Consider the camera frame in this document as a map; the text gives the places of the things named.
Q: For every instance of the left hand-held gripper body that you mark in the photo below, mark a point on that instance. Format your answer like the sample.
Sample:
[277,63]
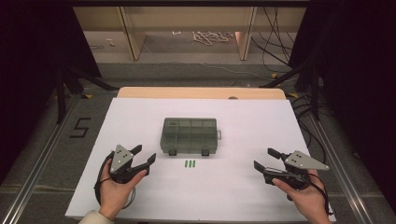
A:
[120,158]

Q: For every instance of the person's right hand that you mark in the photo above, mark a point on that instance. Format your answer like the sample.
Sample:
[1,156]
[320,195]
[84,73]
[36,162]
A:
[306,199]

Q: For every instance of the dark round table grommet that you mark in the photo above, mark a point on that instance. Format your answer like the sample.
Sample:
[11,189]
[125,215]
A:
[233,98]

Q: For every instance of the dark curtain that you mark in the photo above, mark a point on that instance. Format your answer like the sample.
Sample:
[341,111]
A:
[28,77]
[361,77]

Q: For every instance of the white board table cover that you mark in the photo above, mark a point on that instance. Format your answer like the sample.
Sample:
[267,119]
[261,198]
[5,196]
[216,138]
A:
[218,193]

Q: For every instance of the person's left hand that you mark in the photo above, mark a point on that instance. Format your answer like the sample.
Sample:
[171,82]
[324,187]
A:
[115,196]

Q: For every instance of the aluminium floor rail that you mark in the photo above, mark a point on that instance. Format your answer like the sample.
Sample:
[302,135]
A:
[34,174]
[342,174]

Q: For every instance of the light wooden table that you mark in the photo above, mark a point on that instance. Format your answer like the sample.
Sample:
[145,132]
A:
[186,92]

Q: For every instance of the black metal stand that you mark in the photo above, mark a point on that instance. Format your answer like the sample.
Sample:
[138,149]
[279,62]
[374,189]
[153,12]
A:
[315,93]
[60,93]

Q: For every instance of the transparent grey compartment box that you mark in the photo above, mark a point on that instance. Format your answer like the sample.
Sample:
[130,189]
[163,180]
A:
[186,133]

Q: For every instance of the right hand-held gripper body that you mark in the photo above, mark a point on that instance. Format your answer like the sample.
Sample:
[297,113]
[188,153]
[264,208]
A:
[303,161]

